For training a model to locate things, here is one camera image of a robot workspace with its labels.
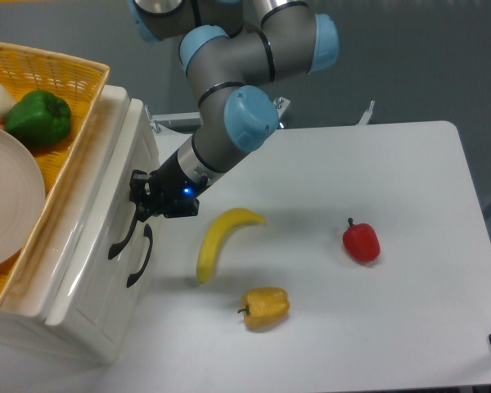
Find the metal table bracket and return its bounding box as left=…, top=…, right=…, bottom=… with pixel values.
left=357, top=100, right=376, bottom=126

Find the red bell pepper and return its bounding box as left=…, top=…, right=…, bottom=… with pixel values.
left=342, top=217, right=381, bottom=264

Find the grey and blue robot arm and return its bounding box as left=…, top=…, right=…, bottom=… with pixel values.
left=129, top=1, right=340, bottom=221

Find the green bell pepper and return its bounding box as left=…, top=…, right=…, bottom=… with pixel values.
left=4, top=90, right=71, bottom=148

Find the yellow bell pepper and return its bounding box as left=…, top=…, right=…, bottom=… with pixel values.
left=237, top=287, right=291, bottom=330

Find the yellow woven basket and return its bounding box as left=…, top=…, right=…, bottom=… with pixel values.
left=0, top=42, right=110, bottom=307

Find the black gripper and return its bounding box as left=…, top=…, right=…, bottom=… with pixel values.
left=129, top=153, right=200, bottom=223

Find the beige round plate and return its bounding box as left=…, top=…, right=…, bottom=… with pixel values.
left=0, top=129, right=46, bottom=264

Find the yellow banana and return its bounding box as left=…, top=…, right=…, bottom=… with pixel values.
left=196, top=208, right=265, bottom=283

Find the white drawer cabinet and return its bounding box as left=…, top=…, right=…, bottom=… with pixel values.
left=0, top=85, right=159, bottom=364

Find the black drawer handle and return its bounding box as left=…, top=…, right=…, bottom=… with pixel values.
left=126, top=224, right=154, bottom=288
left=107, top=205, right=139, bottom=260

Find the white top drawer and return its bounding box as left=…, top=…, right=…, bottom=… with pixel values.
left=46, top=99, right=158, bottom=327

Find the black top drawer handle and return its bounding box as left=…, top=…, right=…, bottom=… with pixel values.
left=107, top=205, right=139, bottom=260

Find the black lower drawer handle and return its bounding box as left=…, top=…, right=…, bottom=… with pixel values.
left=126, top=224, right=154, bottom=288

